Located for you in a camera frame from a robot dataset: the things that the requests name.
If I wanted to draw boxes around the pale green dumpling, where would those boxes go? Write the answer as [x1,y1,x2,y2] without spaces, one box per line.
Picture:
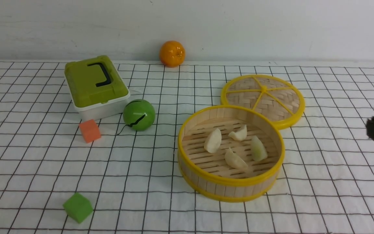
[250,135,268,162]

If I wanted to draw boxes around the white dumpling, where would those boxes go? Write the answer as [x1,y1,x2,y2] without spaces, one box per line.
[228,125,247,142]
[224,148,248,170]

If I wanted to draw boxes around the cream ridged dumpling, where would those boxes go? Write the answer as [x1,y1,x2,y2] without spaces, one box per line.
[204,128,222,153]

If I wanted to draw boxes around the woven bamboo steamer lid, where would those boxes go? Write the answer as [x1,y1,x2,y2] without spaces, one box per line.
[220,74,306,129]

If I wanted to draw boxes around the bamboo steamer tray yellow rims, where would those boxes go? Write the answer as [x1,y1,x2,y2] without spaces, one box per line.
[178,105,285,202]

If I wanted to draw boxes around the orange toy fruit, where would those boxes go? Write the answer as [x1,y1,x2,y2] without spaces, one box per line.
[159,41,185,68]

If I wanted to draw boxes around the green toy ball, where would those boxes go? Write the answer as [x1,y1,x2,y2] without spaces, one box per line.
[123,99,156,131]

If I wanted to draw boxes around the green lidded white box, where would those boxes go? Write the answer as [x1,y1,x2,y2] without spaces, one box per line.
[64,55,130,122]

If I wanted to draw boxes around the orange foam cube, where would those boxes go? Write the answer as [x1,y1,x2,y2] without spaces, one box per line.
[79,119,101,144]

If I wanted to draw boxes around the green foam cube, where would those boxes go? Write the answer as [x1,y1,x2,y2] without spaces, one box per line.
[63,192,94,224]

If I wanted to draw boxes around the white grid tablecloth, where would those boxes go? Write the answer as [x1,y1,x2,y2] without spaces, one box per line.
[0,61,374,234]

